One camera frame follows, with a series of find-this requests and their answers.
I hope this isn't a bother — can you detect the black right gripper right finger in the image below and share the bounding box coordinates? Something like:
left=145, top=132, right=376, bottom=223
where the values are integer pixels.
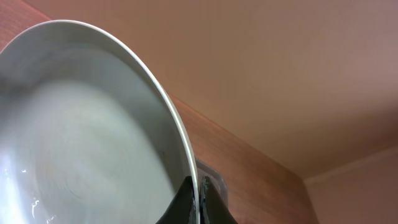
left=200, top=177, right=238, bottom=224

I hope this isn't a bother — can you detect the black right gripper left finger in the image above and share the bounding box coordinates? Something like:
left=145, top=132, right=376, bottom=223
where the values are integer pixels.
left=156, top=176, right=196, bottom=224

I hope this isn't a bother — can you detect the white plate small blue stain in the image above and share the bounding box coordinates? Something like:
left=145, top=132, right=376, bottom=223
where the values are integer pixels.
left=1, top=20, right=200, bottom=223

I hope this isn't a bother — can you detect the brown plastic tray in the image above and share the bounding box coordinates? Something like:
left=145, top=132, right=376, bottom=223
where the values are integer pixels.
left=195, top=159, right=229, bottom=207

